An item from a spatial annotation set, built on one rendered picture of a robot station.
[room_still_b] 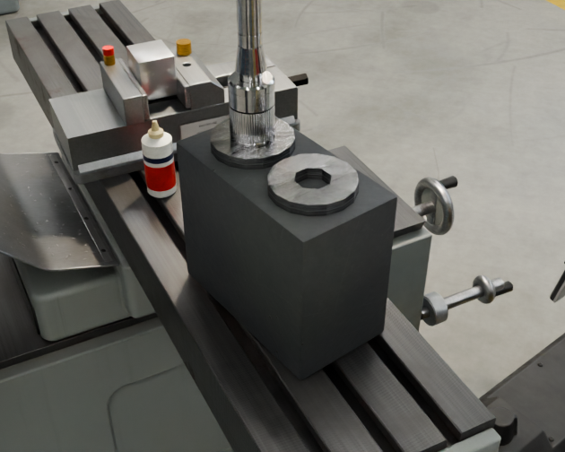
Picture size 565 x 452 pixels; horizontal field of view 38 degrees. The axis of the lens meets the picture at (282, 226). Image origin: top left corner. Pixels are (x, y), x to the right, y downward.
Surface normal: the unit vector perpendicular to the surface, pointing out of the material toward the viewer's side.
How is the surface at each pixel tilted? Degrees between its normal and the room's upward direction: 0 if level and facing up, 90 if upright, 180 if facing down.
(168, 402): 90
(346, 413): 0
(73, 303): 90
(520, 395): 0
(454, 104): 0
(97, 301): 90
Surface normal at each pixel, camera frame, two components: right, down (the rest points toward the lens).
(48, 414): 0.45, 0.54
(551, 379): 0.00, -0.79
